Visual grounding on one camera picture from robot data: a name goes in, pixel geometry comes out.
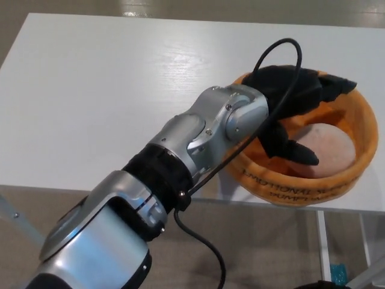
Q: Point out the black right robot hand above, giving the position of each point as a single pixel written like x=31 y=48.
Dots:
x=319 y=285

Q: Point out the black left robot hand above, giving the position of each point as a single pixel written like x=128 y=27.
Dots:
x=288 y=90

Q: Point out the pink round plush toy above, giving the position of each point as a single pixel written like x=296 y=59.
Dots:
x=331 y=150

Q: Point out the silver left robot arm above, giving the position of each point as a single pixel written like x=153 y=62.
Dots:
x=90 y=241

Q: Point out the orange plush round plate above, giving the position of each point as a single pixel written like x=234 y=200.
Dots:
x=300 y=192

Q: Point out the teal textured pad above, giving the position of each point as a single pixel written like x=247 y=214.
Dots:
x=338 y=271

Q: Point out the white table leg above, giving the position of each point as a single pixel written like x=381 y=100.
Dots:
x=367 y=238
x=322 y=241

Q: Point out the grey metal stand leg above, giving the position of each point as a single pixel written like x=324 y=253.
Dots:
x=21 y=216
x=370 y=278

